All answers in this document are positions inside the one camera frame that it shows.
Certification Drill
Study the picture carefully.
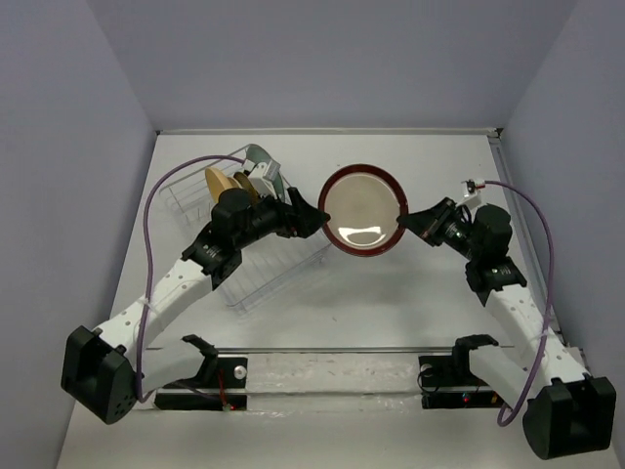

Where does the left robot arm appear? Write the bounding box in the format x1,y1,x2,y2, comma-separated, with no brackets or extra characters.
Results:
61,188,330,425

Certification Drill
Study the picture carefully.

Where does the yellow patterned plate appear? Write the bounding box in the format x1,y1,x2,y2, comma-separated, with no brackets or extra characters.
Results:
232,171,260,205

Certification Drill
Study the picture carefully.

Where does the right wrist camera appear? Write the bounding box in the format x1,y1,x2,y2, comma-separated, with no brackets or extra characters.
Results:
459,179,486,210

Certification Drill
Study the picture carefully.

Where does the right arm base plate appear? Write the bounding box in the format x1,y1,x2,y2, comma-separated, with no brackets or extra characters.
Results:
417,355,503,410

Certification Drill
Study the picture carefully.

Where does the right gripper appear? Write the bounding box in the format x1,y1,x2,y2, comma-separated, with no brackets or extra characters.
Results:
396,196,482,261

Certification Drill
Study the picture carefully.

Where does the teal floral plate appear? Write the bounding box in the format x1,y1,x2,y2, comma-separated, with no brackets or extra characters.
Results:
243,144,286,202

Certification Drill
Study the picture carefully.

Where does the red rimmed plate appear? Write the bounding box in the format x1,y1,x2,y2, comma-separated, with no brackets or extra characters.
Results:
317,163,408,257

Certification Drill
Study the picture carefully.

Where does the beige bear plate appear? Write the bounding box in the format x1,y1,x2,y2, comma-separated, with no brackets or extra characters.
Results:
204,167,241,204

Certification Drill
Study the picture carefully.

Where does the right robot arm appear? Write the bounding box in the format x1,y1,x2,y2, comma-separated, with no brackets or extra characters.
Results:
397,198,616,460

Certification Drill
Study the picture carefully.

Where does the white wire dish rack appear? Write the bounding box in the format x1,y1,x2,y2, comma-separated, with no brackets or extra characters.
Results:
158,145,329,313

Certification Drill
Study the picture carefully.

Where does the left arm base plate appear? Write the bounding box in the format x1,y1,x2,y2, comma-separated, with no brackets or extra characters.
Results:
153,356,248,411

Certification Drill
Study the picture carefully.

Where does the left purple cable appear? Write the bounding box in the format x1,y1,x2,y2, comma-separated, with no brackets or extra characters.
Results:
136,154,250,403

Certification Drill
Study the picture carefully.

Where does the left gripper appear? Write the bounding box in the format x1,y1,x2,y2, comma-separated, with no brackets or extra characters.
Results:
234,186,330,250

